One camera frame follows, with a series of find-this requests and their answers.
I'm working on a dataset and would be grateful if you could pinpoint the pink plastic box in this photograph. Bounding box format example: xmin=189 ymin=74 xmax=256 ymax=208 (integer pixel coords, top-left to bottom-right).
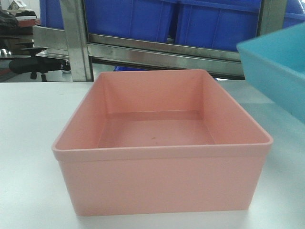
xmin=52 ymin=69 xmax=273 ymax=216

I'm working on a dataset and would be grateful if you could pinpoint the light blue plastic box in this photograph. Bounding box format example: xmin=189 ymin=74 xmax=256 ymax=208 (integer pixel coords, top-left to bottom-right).
xmin=237 ymin=23 xmax=305 ymax=122

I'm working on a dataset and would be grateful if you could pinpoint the blue bin under shelf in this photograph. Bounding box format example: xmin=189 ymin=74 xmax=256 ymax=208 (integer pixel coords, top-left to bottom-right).
xmin=113 ymin=66 xmax=147 ymax=72

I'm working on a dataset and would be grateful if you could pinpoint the stainless steel shelf rack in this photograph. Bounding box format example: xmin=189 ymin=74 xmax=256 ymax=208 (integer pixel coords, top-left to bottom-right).
xmin=32 ymin=0 xmax=286 ymax=82

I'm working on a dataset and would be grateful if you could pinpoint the blue storage bin middle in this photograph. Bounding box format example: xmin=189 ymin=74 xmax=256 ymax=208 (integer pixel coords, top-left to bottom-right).
xmin=84 ymin=0 xmax=178 ymax=42

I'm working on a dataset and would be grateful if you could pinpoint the blue storage bin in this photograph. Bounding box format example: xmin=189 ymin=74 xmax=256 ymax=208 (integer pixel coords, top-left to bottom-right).
xmin=84 ymin=0 xmax=178 ymax=42
xmin=40 ymin=0 xmax=64 ymax=30
xmin=175 ymin=0 xmax=260 ymax=52

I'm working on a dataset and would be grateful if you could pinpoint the blue storage bin right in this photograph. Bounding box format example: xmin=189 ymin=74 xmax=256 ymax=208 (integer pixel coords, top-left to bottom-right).
xmin=175 ymin=0 xmax=260 ymax=52

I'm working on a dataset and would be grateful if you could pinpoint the black office chair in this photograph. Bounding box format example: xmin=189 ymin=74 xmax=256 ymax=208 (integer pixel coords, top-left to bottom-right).
xmin=9 ymin=47 xmax=65 ymax=82

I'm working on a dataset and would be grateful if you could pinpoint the blue storage bin left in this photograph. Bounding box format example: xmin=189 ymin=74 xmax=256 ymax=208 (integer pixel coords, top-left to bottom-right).
xmin=40 ymin=0 xmax=64 ymax=30

